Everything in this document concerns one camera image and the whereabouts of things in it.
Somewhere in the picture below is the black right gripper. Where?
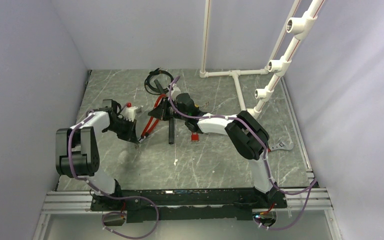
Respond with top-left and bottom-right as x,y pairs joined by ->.
148,98 -> 188,122

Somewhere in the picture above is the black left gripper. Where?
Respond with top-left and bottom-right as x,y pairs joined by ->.
105,117 -> 138,144

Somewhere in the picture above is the red cable bike lock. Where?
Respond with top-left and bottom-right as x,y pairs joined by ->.
138,94 -> 166,143

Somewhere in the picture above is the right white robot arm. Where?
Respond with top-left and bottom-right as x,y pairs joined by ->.
148,93 -> 276,208

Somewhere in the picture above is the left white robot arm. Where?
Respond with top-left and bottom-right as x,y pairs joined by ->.
55,99 -> 141,210

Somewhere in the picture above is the black corrugated hose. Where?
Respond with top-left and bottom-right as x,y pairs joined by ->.
154,79 -> 176,145

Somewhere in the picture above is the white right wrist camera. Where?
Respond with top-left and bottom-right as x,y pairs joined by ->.
169,83 -> 182,101

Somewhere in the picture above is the coiled black cable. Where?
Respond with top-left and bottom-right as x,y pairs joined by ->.
144,68 -> 174,95

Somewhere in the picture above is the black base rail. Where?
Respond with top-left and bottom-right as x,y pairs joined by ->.
90,187 -> 288,223

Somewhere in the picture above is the red handled wrench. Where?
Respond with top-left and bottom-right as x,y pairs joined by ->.
268,140 -> 294,152

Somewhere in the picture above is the white pvc pipe frame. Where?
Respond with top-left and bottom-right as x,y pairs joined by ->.
199,0 -> 326,117

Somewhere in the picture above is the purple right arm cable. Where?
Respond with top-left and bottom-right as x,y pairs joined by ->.
167,76 -> 318,232

